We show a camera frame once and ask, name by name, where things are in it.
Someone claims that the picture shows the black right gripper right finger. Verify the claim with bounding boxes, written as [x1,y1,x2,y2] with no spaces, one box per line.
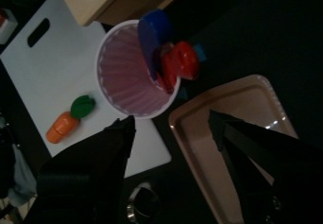
[208,109,323,224]

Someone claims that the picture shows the white plastic cutting board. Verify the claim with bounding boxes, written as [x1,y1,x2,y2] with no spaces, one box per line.
[0,0,174,179]

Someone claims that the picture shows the pink white fluted bowl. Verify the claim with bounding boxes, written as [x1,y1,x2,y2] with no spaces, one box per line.
[95,19,183,120]

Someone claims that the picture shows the beige plastic tray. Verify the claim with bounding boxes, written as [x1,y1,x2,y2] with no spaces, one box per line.
[167,74,301,224]

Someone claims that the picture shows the orange toy carrot green top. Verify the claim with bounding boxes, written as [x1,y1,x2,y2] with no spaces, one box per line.
[44,94,98,145]

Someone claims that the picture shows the light blue tape piece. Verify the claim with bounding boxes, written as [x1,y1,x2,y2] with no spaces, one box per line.
[192,43,208,62]

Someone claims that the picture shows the blue plastic toy piece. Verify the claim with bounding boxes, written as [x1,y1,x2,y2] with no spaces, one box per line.
[136,9,175,81]

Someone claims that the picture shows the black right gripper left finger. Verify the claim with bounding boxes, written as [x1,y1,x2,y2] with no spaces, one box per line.
[24,115,138,224]

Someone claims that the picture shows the grey cloth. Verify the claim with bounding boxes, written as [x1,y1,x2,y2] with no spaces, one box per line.
[6,143,39,207]

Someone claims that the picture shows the white box red top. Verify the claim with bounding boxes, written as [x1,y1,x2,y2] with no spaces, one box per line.
[0,8,19,45]

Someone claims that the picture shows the red toy tomato half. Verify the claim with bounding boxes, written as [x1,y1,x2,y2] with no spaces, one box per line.
[174,40,202,81]
[158,47,182,95]

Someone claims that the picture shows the silver metal ring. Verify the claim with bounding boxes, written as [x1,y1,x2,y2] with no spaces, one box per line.
[126,181,164,224]

